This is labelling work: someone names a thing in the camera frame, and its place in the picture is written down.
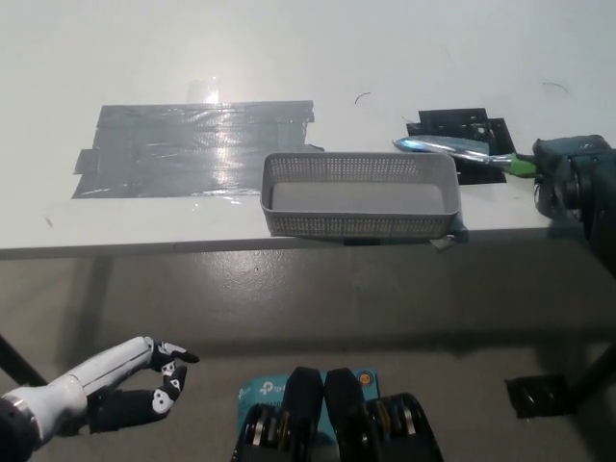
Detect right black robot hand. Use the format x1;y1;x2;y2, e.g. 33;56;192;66
530;135;612;225

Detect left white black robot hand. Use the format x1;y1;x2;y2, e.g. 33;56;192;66
2;335;200;437

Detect garden trowel green black handle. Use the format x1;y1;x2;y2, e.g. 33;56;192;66
392;136;538;178

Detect black tape patch on desk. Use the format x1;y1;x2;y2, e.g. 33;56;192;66
406;108;516;187

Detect black robot torso blocks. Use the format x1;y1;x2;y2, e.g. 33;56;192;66
229;366;444;462

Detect black table leg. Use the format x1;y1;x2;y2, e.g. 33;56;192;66
0;334;49;389
570;339;616;410

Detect grey tape piece under basket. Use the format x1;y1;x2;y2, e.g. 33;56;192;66
426;216;470;254

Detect teal tp-link box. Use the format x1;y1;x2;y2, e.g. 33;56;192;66
235;369;381;434

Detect grey perforated plastic basket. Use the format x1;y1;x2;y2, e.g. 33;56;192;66
259;152;462;240

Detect large grey duct tape patch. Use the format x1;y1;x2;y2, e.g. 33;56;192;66
70;99;326;202

